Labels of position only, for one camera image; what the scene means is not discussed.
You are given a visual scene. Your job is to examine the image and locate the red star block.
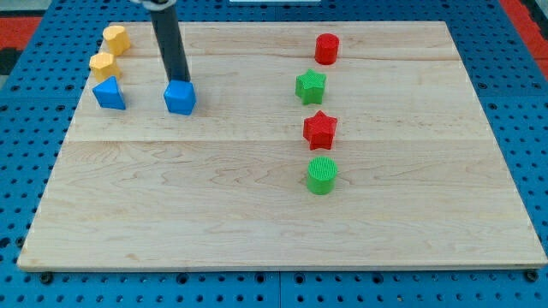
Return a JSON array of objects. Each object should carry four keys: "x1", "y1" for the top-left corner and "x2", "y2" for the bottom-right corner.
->
[{"x1": 303, "y1": 110, "x2": 337, "y2": 150}]

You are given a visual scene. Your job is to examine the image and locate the blue triangle block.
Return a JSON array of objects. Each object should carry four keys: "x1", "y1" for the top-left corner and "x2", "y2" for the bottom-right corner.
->
[{"x1": 92, "y1": 75, "x2": 126, "y2": 110}]

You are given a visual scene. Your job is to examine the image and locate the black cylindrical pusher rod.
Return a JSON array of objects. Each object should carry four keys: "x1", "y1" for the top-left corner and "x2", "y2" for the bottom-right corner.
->
[{"x1": 148, "y1": 0, "x2": 191, "y2": 82}]

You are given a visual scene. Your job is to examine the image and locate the yellow hexagon block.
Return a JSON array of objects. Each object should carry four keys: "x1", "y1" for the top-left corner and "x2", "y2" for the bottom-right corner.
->
[{"x1": 89, "y1": 52, "x2": 122, "y2": 82}]

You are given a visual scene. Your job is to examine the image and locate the yellow heart block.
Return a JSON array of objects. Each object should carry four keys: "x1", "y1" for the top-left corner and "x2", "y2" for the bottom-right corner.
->
[{"x1": 103, "y1": 25, "x2": 131, "y2": 56}]

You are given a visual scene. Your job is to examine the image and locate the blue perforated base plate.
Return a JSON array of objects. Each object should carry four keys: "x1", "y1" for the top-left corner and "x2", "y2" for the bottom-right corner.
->
[{"x1": 1, "y1": 0, "x2": 547, "y2": 307}]

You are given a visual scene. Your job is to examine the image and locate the red cylinder block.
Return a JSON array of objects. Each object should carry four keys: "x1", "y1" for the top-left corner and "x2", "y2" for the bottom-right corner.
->
[{"x1": 314, "y1": 33, "x2": 340, "y2": 65}]

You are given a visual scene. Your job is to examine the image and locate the green star block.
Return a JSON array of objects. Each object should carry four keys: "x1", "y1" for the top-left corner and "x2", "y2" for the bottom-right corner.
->
[{"x1": 295, "y1": 68, "x2": 327, "y2": 105}]

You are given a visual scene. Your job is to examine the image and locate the green cylinder block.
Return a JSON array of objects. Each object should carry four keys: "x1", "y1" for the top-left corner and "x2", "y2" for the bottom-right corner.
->
[{"x1": 307, "y1": 156, "x2": 338, "y2": 195}]

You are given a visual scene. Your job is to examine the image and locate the light wooden board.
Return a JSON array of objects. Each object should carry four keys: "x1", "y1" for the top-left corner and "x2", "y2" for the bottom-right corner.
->
[{"x1": 18, "y1": 21, "x2": 547, "y2": 272}]

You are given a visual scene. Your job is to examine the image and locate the blue cube block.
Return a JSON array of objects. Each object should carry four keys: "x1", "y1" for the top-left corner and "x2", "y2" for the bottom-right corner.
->
[{"x1": 164, "y1": 80, "x2": 196, "y2": 116}]

